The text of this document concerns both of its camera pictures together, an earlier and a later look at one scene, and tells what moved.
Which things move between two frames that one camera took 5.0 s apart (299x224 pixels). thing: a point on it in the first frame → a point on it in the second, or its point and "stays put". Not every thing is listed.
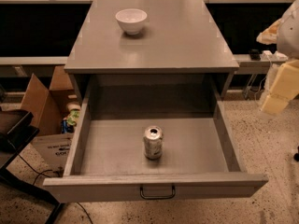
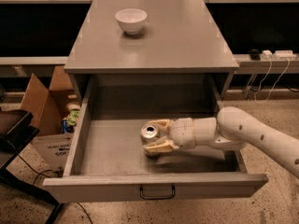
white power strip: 266,55 stays put
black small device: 254,54 stays put
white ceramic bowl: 131,20 stays put
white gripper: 290,36 → 182,133
